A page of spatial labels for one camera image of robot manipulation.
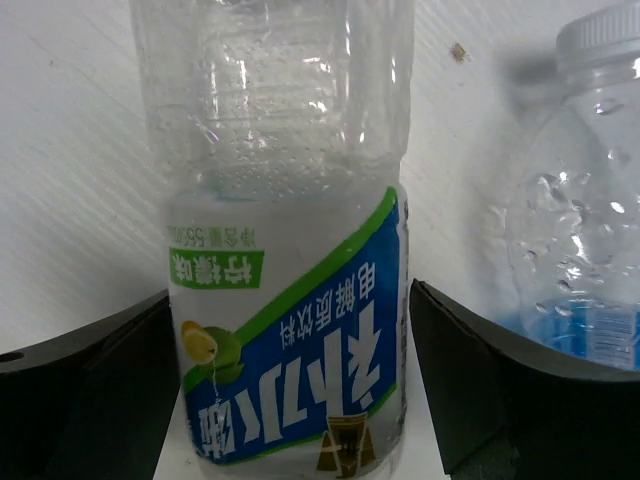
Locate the green blue label bottle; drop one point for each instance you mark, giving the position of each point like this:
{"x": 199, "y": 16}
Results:
{"x": 280, "y": 127}

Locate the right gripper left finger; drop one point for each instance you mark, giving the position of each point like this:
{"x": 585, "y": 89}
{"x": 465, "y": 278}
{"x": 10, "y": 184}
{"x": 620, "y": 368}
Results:
{"x": 94, "y": 403}

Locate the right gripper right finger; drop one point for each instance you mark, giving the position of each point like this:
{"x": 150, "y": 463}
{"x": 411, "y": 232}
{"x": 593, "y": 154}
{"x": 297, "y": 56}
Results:
{"x": 506, "y": 407}

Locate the clear bottle blue label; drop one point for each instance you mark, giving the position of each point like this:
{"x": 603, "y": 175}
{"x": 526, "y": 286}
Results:
{"x": 572, "y": 220}

